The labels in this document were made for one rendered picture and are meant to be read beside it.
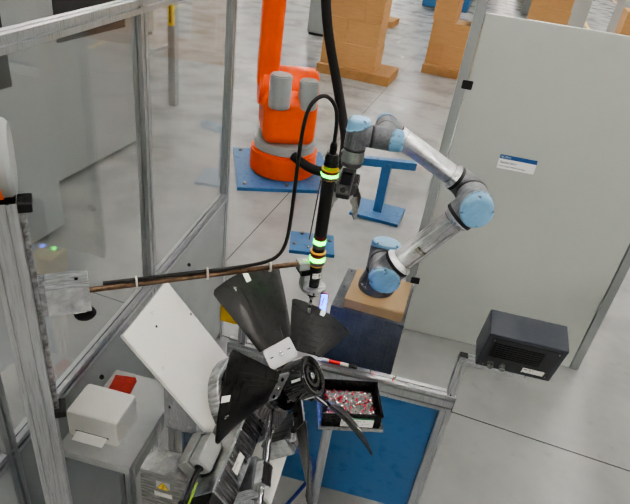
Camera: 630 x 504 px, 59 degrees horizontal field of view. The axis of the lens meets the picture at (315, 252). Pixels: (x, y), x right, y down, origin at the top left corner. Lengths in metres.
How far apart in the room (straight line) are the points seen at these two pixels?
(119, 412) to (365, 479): 1.22
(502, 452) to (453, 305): 0.96
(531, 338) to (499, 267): 1.61
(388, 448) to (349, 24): 7.71
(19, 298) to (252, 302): 0.62
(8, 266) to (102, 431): 0.76
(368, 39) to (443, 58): 1.79
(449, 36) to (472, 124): 7.38
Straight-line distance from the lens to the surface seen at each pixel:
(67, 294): 1.37
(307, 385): 1.60
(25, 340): 1.43
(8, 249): 1.29
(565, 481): 3.39
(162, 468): 1.91
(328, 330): 1.87
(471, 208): 1.97
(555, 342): 2.04
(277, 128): 5.30
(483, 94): 3.16
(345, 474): 2.68
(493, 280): 3.64
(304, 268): 1.50
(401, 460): 2.54
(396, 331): 2.28
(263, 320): 1.64
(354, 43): 9.41
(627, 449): 3.75
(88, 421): 1.91
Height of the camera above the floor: 2.37
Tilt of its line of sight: 32 degrees down
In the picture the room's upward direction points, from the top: 8 degrees clockwise
